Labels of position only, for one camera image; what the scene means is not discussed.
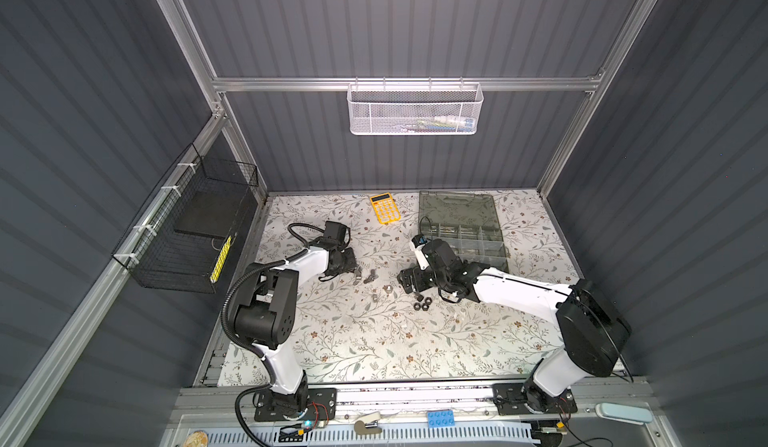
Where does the green transparent compartment organizer box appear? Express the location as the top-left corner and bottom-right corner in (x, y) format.
(418, 191), (508, 272)

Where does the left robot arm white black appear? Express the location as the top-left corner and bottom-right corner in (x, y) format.
(219, 221), (357, 415)

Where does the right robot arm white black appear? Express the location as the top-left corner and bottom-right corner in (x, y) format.
(397, 235), (632, 414)

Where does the black nuts cluster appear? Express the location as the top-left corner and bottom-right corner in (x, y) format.
(413, 294), (433, 312)

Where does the pile of screws and wingnuts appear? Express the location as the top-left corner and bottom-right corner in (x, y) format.
(353, 266), (378, 285)

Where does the yellow calculator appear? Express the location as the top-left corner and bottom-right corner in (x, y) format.
(369, 193), (401, 225)

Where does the floral patterned table mat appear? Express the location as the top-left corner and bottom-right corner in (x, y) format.
(256, 193), (561, 383)

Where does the blue toy brick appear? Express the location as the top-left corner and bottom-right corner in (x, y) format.
(427, 410), (455, 429)

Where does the light blue oblong case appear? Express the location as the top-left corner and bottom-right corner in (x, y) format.
(595, 402), (653, 425)

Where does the white wire mesh basket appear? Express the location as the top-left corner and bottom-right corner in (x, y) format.
(346, 82), (484, 136)

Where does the black wire mesh basket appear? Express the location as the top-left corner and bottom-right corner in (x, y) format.
(113, 147), (260, 294)

